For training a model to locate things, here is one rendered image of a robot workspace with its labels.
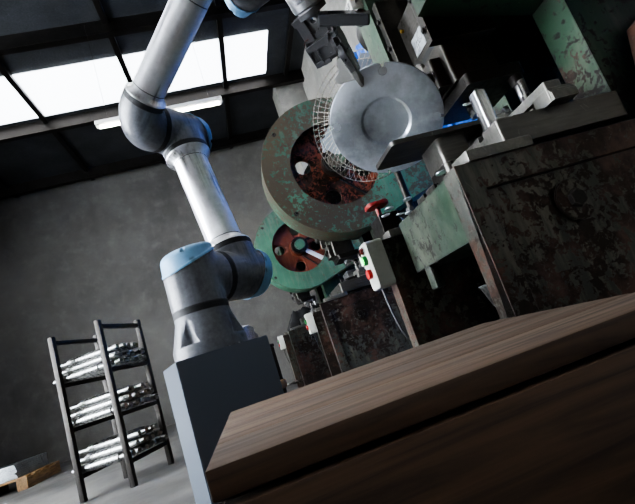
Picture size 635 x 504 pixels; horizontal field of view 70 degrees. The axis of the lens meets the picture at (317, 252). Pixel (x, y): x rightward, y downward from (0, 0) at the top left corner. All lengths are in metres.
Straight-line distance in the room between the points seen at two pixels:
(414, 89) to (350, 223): 1.37
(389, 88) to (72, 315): 7.34
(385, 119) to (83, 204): 7.60
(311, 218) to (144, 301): 5.68
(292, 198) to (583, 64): 1.60
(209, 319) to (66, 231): 7.61
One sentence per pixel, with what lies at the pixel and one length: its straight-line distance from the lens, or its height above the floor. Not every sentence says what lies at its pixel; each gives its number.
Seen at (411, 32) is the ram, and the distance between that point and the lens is 1.38.
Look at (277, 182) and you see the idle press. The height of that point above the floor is 1.30.
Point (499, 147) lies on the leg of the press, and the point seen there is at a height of 0.63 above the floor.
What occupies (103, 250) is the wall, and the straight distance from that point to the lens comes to 8.19.
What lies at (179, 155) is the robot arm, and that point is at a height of 0.95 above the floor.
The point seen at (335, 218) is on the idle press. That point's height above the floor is 1.02.
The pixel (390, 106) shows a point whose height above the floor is 0.90.
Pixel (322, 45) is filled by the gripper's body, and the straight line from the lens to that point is 1.12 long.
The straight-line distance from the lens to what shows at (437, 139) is 1.14.
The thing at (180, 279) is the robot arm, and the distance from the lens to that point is 0.94.
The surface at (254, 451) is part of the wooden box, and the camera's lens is 0.29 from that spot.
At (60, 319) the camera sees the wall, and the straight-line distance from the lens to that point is 8.17.
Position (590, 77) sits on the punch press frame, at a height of 0.77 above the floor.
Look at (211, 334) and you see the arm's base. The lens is 0.90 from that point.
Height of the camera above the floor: 0.39
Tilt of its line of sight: 11 degrees up
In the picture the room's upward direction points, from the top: 19 degrees counter-clockwise
